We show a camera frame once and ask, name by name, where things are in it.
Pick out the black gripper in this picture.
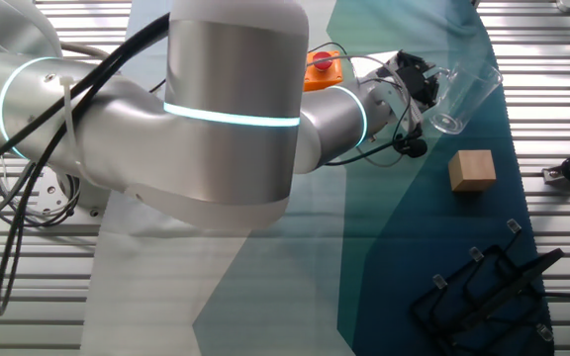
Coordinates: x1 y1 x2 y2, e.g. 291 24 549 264
376 48 445 109

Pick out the clear glass cup with handle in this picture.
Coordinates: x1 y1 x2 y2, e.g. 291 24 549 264
427 58 505 135

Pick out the silver digital kitchen scale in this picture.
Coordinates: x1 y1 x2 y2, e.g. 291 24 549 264
342 49 405 84

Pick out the wooden cube block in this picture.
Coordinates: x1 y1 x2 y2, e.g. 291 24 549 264
447 148 498 194

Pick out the orange emergency stop button box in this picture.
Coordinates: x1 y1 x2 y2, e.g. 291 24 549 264
303 48 344 93

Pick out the blue green white tablecloth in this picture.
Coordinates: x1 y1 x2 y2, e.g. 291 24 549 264
79 0 556 356

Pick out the grey corrugated robot conduit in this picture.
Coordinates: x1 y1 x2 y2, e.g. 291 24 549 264
59 42 114 61

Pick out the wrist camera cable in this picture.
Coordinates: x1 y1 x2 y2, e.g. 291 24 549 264
0 12 429 317

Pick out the black wire cup rack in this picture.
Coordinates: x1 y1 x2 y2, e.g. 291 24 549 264
409 218 570 356

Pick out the robot base cable bundle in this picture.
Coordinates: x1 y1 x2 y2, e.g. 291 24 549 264
0 147 81 228

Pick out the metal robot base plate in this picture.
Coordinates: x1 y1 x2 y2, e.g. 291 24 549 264
34 167 107 220

